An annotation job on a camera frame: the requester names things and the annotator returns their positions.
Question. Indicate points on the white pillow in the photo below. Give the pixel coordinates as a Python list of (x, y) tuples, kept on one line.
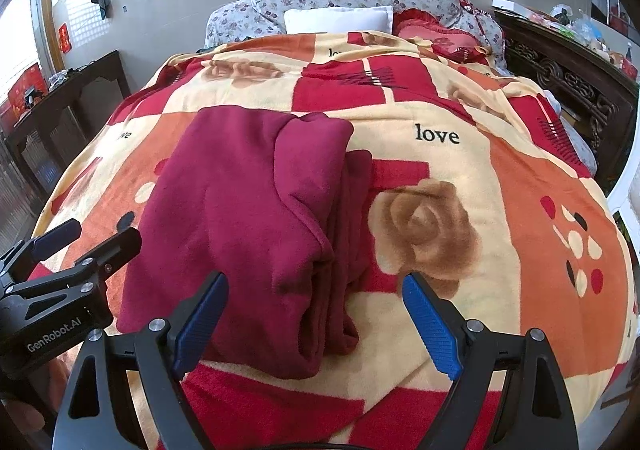
[(335, 20)]

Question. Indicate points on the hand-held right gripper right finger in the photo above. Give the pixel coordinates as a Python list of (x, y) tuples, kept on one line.
[(430, 325)]

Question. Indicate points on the window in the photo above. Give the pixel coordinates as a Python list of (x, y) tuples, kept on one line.
[(20, 30)]

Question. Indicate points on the maroon fleece garment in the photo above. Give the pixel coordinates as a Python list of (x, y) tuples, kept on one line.
[(225, 205)]

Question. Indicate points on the red heart-shaped cushion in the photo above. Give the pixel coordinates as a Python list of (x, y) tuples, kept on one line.
[(425, 33)]

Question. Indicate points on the printed patchwork blanket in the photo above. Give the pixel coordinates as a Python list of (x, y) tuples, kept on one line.
[(525, 210)]

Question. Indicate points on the dark wooden cabinet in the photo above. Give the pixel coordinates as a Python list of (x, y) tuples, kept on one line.
[(95, 90)]

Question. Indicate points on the dark carved wooden headboard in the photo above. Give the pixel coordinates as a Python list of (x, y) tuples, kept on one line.
[(565, 75)]

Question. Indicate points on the red box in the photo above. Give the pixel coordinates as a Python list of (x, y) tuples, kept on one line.
[(22, 83)]

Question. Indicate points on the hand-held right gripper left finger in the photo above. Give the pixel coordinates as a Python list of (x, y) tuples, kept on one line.
[(200, 320)]

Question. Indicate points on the pile of assorted packets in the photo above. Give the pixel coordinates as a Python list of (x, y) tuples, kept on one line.
[(585, 30)]

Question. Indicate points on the person's left hand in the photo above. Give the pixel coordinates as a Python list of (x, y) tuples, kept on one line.
[(20, 415)]

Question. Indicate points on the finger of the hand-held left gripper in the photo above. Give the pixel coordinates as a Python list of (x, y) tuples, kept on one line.
[(117, 247), (57, 236)]

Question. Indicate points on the pale bed sheet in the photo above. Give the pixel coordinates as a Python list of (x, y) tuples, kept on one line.
[(575, 135)]

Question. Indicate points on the red paper wall decoration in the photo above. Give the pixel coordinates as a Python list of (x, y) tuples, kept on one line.
[(65, 38)]

